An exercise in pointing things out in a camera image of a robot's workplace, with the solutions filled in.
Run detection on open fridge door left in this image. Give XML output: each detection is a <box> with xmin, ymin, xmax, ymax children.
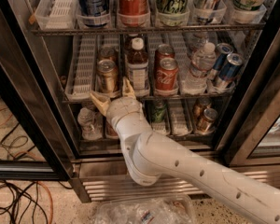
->
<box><xmin>0</xmin><ymin>0</ymin><xmax>77</xmax><ymax>181</ymax></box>

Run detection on empty white tray middle shelf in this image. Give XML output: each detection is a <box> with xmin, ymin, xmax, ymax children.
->
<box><xmin>64</xmin><ymin>35</ymin><xmax>96</xmax><ymax>102</ymax></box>

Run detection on front brown tea bottle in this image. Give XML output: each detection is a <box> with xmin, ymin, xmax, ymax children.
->
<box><xmin>127</xmin><ymin>37</ymin><xmax>148</xmax><ymax>91</ymax></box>

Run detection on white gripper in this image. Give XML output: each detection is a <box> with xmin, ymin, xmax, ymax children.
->
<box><xmin>90</xmin><ymin>77</ymin><xmax>144</xmax><ymax>125</ymax></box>

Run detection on clear plastic bin on floor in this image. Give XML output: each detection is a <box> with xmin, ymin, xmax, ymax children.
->
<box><xmin>94</xmin><ymin>194</ymin><xmax>197</xmax><ymax>224</ymax></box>

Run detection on black cables on floor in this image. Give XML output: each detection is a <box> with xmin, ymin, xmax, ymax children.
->
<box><xmin>0</xmin><ymin>121</ymin><xmax>73</xmax><ymax>224</ymax></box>

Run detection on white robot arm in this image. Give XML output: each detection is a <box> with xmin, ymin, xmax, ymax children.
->
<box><xmin>90</xmin><ymin>78</ymin><xmax>280</xmax><ymax>224</ymax></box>

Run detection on rear gold can bottom shelf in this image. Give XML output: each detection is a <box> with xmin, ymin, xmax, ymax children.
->
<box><xmin>192</xmin><ymin>97</ymin><xmax>212</xmax><ymax>118</ymax></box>

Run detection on blue energy can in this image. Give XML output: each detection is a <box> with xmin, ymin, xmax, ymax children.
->
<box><xmin>214</xmin><ymin>53</ymin><xmax>244</xmax><ymax>89</ymax></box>
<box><xmin>208</xmin><ymin>43</ymin><xmax>233</xmax><ymax>80</ymax></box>

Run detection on empty white tray shelf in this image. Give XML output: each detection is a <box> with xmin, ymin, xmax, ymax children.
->
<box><xmin>35</xmin><ymin>0</ymin><xmax>77</xmax><ymax>30</ymax></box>
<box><xmin>64</xmin><ymin>35</ymin><xmax>96</xmax><ymax>102</ymax></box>

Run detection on front red cola can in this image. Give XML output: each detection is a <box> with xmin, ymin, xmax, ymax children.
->
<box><xmin>155</xmin><ymin>58</ymin><xmax>178</xmax><ymax>91</ymax></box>

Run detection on crumpled water bottle bottom shelf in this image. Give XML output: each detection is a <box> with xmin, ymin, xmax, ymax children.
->
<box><xmin>77</xmin><ymin>107</ymin><xmax>102</xmax><ymax>141</ymax></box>

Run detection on front clear water bottle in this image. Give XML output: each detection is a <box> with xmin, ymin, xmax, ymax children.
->
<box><xmin>185</xmin><ymin>42</ymin><xmax>217</xmax><ymax>94</ymax></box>

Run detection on empty white tray top shelf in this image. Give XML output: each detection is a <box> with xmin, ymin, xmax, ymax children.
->
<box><xmin>35</xmin><ymin>0</ymin><xmax>77</xmax><ymax>30</ymax></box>

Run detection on rear orange can middle shelf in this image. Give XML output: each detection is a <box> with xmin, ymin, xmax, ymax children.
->
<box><xmin>98</xmin><ymin>46</ymin><xmax>118</xmax><ymax>63</ymax></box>

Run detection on front gold can bottom shelf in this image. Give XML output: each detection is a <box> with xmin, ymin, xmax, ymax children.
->
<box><xmin>196</xmin><ymin>108</ymin><xmax>217</xmax><ymax>133</ymax></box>

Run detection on red can bottom shelf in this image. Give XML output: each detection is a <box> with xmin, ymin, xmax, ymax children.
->
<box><xmin>106</xmin><ymin>123</ymin><xmax>118</xmax><ymax>138</ymax></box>

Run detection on orange cable on floor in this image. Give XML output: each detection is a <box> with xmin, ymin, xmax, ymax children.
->
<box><xmin>0</xmin><ymin>106</ymin><xmax>54</xmax><ymax>224</ymax></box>

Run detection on rear water bottle middle shelf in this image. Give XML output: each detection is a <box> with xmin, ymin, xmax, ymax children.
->
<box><xmin>188</xmin><ymin>32</ymin><xmax>209</xmax><ymax>57</ymax></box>

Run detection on rear blue energy can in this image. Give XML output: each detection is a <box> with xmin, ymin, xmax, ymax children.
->
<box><xmin>208</xmin><ymin>43</ymin><xmax>233</xmax><ymax>80</ymax></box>

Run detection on red cola can top shelf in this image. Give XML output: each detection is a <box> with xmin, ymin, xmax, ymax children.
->
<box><xmin>119</xmin><ymin>0</ymin><xmax>149</xmax><ymax>27</ymax></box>

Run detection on orange can shelf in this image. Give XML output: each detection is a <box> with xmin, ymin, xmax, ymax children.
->
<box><xmin>96</xmin><ymin>59</ymin><xmax>119</xmax><ymax>93</ymax></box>
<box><xmin>98</xmin><ymin>46</ymin><xmax>118</xmax><ymax>63</ymax></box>

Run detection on steel fridge base grille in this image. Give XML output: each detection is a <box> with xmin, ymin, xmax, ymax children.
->
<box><xmin>71</xmin><ymin>157</ymin><xmax>280</xmax><ymax>203</ymax></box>

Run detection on green can bottom shelf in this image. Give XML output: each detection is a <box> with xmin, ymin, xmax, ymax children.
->
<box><xmin>151</xmin><ymin>100</ymin><xmax>166</xmax><ymax>123</ymax></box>

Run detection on rear red cola can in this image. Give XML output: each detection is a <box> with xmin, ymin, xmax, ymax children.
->
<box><xmin>155</xmin><ymin>44</ymin><xmax>175</xmax><ymax>66</ymax></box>

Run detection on front orange can middle shelf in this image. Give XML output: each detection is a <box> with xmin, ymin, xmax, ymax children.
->
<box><xmin>96</xmin><ymin>59</ymin><xmax>119</xmax><ymax>93</ymax></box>

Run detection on front blue energy can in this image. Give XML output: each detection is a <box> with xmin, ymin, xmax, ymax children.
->
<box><xmin>214</xmin><ymin>53</ymin><xmax>244</xmax><ymax>89</ymax></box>

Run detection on gold can shelf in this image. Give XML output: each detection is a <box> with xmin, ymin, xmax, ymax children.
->
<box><xmin>196</xmin><ymin>108</ymin><xmax>217</xmax><ymax>133</ymax></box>
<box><xmin>192</xmin><ymin>97</ymin><xmax>212</xmax><ymax>118</ymax></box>

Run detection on dark blue can top shelf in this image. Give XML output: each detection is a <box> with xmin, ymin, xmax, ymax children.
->
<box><xmin>78</xmin><ymin>0</ymin><xmax>109</xmax><ymax>27</ymax></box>

